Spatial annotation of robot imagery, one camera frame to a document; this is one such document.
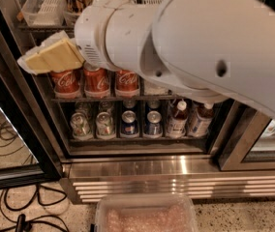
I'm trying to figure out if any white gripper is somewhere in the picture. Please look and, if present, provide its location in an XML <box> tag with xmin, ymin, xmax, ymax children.
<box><xmin>17</xmin><ymin>0</ymin><xmax>118</xmax><ymax>74</ymax></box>

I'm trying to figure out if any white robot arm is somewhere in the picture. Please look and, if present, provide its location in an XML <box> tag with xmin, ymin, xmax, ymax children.
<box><xmin>17</xmin><ymin>0</ymin><xmax>275</xmax><ymax>120</ymax></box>

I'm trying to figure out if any white empty shelf tray left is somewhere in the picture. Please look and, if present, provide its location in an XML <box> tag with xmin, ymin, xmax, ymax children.
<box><xmin>21</xmin><ymin>0</ymin><xmax>66</xmax><ymax>26</ymax></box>

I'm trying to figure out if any front middle coca-cola can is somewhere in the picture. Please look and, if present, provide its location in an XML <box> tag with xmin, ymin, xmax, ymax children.
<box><xmin>83</xmin><ymin>63</ymin><xmax>109</xmax><ymax>98</ymax></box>

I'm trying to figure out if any coca-cola can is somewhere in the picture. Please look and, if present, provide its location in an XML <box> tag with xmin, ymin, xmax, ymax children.
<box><xmin>115</xmin><ymin>70</ymin><xmax>139</xmax><ymax>97</ymax></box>
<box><xmin>83</xmin><ymin>63</ymin><xmax>109</xmax><ymax>98</ymax></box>
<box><xmin>50</xmin><ymin>70</ymin><xmax>80</xmax><ymax>99</ymax></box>

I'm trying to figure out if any front left coca-cola can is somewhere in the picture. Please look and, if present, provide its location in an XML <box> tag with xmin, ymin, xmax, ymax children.
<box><xmin>50</xmin><ymin>70</ymin><xmax>80</xmax><ymax>99</ymax></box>

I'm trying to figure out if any front right coca-cola can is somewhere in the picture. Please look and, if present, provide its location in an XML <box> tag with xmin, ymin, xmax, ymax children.
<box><xmin>115</xmin><ymin>70</ymin><xmax>139</xmax><ymax>97</ymax></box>

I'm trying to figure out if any front left silver-green can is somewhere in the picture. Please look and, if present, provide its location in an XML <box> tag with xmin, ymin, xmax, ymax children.
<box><xmin>70</xmin><ymin>112</ymin><xmax>93</xmax><ymax>140</ymax></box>

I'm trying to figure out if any silver-green can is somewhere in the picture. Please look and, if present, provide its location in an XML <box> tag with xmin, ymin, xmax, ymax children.
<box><xmin>96</xmin><ymin>112</ymin><xmax>116</xmax><ymax>140</ymax></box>
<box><xmin>70</xmin><ymin>112</ymin><xmax>93</xmax><ymax>140</ymax></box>

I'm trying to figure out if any front right silver-green can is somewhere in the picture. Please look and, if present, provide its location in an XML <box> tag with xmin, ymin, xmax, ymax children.
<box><xmin>96</xmin><ymin>112</ymin><xmax>116</xmax><ymax>140</ymax></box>

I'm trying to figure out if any front left pepsi can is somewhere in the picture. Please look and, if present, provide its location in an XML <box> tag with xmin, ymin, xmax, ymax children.
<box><xmin>120</xmin><ymin>110</ymin><xmax>138</xmax><ymax>138</ymax></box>

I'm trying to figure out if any pepsi can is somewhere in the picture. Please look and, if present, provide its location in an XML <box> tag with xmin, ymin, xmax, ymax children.
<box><xmin>120</xmin><ymin>110</ymin><xmax>138</xmax><ymax>138</ymax></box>
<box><xmin>144</xmin><ymin>111</ymin><xmax>163</xmax><ymax>138</ymax></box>

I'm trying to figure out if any front right pepsi can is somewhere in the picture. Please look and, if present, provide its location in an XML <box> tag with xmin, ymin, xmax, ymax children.
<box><xmin>144</xmin><ymin>111</ymin><xmax>163</xmax><ymax>138</ymax></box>

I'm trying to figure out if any open glass fridge door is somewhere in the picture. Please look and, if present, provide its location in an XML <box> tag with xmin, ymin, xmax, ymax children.
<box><xmin>0</xmin><ymin>26</ymin><xmax>63</xmax><ymax>191</ymax></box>

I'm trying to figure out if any stainless fridge base grille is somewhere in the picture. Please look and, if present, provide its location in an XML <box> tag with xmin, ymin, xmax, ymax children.
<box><xmin>60</xmin><ymin>156</ymin><xmax>275</xmax><ymax>204</ymax></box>

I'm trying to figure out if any front left water bottle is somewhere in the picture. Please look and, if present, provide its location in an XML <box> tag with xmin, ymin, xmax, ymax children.
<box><xmin>144</xmin><ymin>80</ymin><xmax>168</xmax><ymax>96</ymax></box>

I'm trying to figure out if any left brown tea bottle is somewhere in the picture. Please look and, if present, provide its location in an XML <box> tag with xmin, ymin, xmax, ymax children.
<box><xmin>167</xmin><ymin>101</ymin><xmax>188</xmax><ymax>138</ymax></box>

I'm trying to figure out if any brown tea bottle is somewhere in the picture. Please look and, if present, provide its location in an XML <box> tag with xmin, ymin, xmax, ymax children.
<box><xmin>167</xmin><ymin>101</ymin><xmax>188</xmax><ymax>138</ymax></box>
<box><xmin>188</xmin><ymin>103</ymin><xmax>214</xmax><ymax>137</ymax></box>

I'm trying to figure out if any right brown tea bottle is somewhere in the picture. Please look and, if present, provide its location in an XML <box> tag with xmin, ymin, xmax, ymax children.
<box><xmin>188</xmin><ymin>103</ymin><xmax>214</xmax><ymax>137</ymax></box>

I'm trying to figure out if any clear plastic bin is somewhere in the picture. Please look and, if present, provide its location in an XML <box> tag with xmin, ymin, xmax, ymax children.
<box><xmin>95</xmin><ymin>193</ymin><xmax>199</xmax><ymax>232</ymax></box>

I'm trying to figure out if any right fridge door frame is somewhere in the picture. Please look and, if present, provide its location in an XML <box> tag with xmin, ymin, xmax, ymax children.
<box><xmin>205</xmin><ymin>100</ymin><xmax>275</xmax><ymax>171</ymax></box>

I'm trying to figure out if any black floor cable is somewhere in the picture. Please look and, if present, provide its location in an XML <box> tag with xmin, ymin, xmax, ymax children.
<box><xmin>0</xmin><ymin>184</ymin><xmax>71</xmax><ymax>232</ymax></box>

